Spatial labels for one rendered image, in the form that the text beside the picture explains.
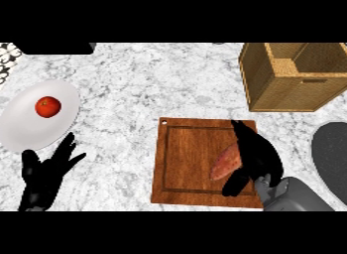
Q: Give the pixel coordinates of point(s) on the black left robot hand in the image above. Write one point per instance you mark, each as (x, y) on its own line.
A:
(43, 178)

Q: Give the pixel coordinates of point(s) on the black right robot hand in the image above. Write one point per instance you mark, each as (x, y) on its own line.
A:
(258, 155)

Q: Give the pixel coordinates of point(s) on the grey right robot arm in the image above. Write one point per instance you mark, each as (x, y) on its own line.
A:
(289, 196)

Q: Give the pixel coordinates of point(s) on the reddish sweet potato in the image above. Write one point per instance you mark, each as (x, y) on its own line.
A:
(224, 163)

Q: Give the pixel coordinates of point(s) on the brown wooden cutting board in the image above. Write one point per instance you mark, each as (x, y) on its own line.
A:
(195, 158)

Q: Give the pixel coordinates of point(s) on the square wicker basket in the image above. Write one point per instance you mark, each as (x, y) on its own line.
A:
(297, 77)

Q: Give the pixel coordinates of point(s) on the white oval plate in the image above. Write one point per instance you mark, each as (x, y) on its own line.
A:
(35, 115)

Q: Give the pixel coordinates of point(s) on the red tomato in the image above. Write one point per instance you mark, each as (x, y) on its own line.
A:
(47, 106)

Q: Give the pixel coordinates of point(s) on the black appliance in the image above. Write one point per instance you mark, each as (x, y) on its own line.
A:
(56, 48)

